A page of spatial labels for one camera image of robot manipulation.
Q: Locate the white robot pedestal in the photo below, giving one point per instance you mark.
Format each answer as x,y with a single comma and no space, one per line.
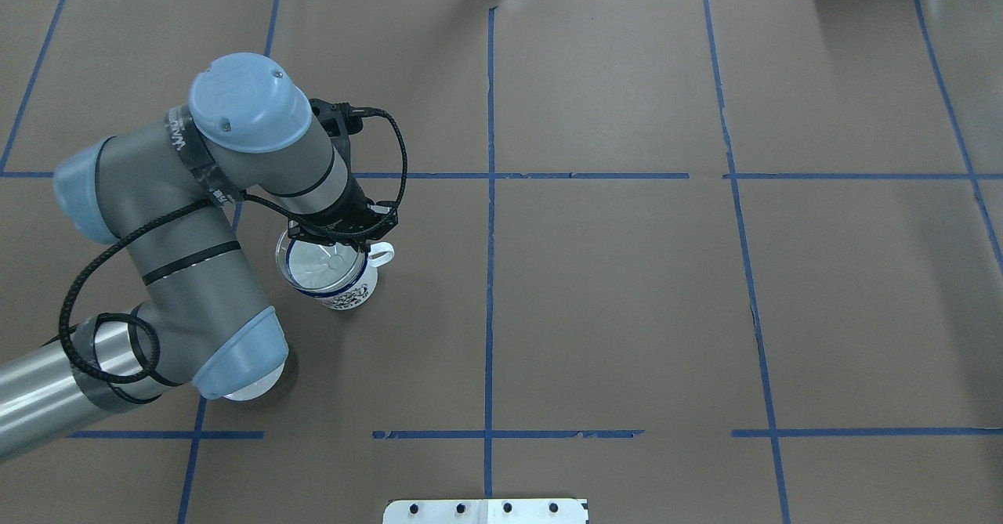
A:
512,510

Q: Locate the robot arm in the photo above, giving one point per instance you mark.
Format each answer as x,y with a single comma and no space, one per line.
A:
172,299

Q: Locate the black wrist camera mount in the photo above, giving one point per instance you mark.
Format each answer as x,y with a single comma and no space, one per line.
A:
337,119

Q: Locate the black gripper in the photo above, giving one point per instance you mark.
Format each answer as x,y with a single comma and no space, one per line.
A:
348,205

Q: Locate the white enamel mug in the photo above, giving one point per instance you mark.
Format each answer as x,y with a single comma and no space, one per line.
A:
378,255

